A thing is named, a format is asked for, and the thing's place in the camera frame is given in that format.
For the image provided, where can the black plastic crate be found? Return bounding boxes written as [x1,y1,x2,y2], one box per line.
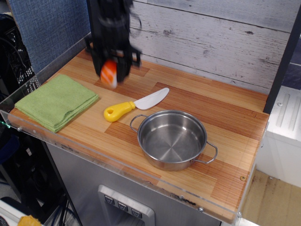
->
[0,14,35,94]

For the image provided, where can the silver toy fridge cabinet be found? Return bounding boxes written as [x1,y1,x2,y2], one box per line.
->
[47,144,221,226]

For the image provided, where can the dark grey right post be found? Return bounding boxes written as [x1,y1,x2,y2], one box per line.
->
[263,7,301,114]

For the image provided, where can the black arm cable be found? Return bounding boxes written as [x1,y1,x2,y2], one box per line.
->
[129,9,143,40]

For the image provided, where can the silver dispenser button panel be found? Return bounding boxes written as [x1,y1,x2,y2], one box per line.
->
[98,185,156,226]

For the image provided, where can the clear acrylic guard rail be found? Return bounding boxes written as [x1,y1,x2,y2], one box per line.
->
[0,32,269,225]

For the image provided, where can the toy knife yellow handle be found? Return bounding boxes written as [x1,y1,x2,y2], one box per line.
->
[103,88,169,122]

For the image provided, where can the orange white toy cake slice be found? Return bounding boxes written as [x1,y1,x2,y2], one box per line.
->
[100,59,118,89]

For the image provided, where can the folded green cloth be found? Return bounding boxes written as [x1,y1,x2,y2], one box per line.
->
[15,74,99,133]

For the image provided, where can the white plastic box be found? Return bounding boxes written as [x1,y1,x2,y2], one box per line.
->
[255,86,301,187]

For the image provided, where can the yellow object bottom left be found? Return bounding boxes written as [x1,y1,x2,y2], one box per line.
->
[17,215,41,226]

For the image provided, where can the stainless steel pot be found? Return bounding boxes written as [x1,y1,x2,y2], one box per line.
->
[134,110,209,171]

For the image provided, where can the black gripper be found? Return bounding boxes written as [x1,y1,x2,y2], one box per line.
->
[86,18,141,83]

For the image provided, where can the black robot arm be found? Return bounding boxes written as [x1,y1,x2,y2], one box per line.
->
[85,0,141,83]

